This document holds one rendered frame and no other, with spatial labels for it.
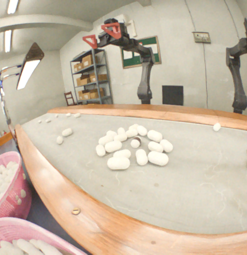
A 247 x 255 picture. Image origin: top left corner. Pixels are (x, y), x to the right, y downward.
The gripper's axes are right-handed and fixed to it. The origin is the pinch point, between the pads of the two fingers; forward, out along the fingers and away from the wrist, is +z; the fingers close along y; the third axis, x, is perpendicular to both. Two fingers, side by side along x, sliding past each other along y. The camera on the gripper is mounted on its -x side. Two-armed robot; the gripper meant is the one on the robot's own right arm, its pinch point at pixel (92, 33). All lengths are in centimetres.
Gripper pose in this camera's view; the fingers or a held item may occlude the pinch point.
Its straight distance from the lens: 42.3
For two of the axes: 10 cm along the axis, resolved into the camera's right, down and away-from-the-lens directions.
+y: 8.3, 1.3, -5.5
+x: 1.3, 9.0, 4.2
